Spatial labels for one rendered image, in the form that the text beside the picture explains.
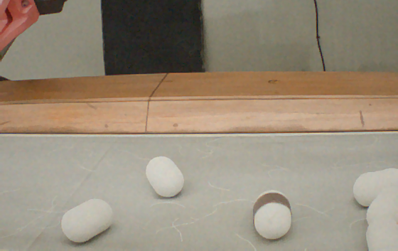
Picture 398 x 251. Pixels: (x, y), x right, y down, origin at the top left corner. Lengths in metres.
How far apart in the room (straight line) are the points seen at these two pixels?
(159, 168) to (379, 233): 0.15
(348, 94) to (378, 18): 1.96
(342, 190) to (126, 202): 0.14
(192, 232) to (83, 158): 0.15
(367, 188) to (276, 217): 0.06
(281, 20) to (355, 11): 0.34
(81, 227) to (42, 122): 0.21
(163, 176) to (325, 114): 0.17
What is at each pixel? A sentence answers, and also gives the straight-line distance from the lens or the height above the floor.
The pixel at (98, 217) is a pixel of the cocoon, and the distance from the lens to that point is 0.31.
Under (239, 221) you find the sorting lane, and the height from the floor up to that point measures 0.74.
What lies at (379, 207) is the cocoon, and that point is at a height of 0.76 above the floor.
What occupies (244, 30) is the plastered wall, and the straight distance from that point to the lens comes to 2.37.
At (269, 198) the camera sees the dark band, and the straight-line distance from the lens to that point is 0.30.
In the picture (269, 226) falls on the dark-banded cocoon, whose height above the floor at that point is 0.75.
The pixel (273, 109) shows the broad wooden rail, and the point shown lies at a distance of 0.46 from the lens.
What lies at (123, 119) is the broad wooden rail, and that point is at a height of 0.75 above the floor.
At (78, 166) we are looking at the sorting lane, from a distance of 0.41.
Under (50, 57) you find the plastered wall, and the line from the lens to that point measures 2.57.
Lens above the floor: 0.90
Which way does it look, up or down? 18 degrees down
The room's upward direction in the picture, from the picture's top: 3 degrees counter-clockwise
